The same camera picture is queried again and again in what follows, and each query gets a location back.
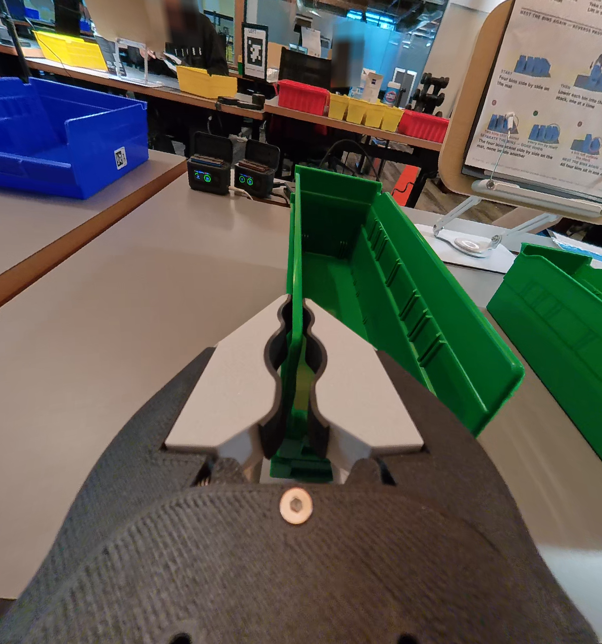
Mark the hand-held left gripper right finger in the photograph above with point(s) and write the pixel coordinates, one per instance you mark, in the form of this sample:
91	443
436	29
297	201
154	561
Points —
366	397

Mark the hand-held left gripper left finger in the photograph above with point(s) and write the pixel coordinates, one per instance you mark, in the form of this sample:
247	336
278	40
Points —
225	397

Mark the green plastic bin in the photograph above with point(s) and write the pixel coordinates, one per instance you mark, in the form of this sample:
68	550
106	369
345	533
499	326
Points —
381	302
557	327

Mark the grey desk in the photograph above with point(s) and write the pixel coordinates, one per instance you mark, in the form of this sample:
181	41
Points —
29	226
130	327

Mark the black battery charging case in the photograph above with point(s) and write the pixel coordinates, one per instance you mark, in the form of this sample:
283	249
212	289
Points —
253	178
208	176

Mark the instruction sheet on stand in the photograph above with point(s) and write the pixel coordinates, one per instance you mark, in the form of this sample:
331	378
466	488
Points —
532	196

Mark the red ribbed bin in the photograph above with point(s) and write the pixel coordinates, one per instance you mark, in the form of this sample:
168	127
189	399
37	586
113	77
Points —
303	98
424	126

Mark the blue plastic bin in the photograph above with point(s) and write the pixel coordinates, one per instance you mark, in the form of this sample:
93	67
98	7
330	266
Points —
95	151

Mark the small yellow bin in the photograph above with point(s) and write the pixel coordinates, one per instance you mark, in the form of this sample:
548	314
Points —
357	110
375	114
392	118
338	107

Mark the long wooden background table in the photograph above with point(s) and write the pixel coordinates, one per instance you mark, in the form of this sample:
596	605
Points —
155	88
301	119

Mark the black flat device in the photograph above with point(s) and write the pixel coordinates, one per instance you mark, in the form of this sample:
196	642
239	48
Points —
240	102

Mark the black dumbbell rack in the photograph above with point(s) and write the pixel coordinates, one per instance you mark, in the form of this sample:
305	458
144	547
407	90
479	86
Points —
431	95

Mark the large yellow bin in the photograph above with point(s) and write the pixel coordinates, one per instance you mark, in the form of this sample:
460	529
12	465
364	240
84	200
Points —
69	50
205	83

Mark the black desktop monitor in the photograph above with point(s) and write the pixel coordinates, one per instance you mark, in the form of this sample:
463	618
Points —
303	65

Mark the printed instruction sheet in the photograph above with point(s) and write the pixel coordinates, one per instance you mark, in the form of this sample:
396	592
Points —
557	115

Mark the black white marker sign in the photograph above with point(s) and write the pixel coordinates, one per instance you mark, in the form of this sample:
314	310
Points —
254	50

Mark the clear acrylic sign holder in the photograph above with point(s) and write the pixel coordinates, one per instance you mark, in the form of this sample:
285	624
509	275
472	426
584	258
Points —
130	60

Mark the beige background document stand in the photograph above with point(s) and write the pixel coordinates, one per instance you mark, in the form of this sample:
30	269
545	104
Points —
125	17

